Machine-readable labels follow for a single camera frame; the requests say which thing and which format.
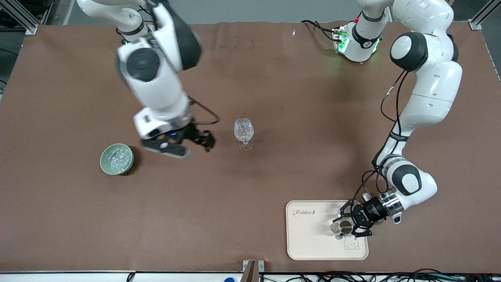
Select metal jigger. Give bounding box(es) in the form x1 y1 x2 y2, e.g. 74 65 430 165
331 220 354 240

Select clear wine glass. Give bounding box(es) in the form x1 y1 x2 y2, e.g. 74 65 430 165
234 117 255 152

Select clear ice cubes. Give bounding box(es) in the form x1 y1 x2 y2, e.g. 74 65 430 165
106 147 132 172

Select cream rabbit print tray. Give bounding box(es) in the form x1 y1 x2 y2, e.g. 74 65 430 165
286 200 369 260

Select brown table cover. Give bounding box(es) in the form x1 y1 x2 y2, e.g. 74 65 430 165
0 22 501 273

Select green ceramic bowl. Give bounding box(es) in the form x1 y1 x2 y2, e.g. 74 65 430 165
100 143 134 175

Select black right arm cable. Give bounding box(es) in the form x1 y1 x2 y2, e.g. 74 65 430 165
188 96 220 126

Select metal bracket with brown post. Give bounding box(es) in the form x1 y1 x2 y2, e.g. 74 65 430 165
242 260 265 282

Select black left arm base cable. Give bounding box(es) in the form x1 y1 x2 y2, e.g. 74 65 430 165
301 20 341 42

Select aluminium frame profile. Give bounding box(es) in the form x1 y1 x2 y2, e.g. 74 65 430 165
469 0 501 31
0 0 53 35

